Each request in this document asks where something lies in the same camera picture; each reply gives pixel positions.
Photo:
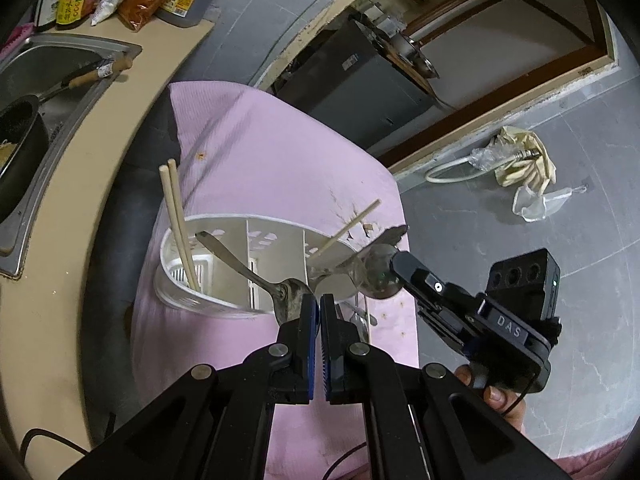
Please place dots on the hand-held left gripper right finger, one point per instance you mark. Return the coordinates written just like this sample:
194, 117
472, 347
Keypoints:
327, 330

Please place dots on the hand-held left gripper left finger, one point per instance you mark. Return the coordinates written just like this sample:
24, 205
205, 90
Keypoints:
312, 320

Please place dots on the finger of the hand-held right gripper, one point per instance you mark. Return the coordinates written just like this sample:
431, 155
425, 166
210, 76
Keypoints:
442, 327
425, 280

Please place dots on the metal spoon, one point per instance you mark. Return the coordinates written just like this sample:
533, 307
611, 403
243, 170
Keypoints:
377, 272
240, 264
357, 320

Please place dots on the wooden chopstick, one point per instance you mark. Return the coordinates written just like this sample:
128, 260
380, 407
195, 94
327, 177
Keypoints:
184, 220
350, 227
175, 220

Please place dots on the white plastic utensil holder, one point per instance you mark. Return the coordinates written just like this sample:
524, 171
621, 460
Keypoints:
215, 305

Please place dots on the person's right hand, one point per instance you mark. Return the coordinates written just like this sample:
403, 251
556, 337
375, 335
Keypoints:
497, 396

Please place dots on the beige rubber gloves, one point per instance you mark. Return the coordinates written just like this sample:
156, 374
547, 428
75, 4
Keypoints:
525, 160

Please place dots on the pink floral tablecloth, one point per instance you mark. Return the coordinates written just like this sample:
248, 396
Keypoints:
250, 160

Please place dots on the grey metal cabinet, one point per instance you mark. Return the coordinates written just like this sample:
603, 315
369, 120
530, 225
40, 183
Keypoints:
350, 85

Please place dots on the steel bowl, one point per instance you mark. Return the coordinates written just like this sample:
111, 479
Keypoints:
420, 57

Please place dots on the beige kitchen counter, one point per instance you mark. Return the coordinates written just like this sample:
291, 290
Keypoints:
75, 210

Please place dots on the stainless steel sink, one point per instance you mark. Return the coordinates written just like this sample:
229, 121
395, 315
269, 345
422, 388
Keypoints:
65, 50

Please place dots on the dark pump soap bottle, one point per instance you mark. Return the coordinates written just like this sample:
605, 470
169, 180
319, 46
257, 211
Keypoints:
50, 7

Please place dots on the pink sponge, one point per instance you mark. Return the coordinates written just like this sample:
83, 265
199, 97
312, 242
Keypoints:
22, 32

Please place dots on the metal wall hook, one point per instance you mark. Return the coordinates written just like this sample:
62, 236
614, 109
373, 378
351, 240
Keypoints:
581, 190

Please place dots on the wooden door frame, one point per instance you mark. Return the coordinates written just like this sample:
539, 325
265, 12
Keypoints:
550, 70

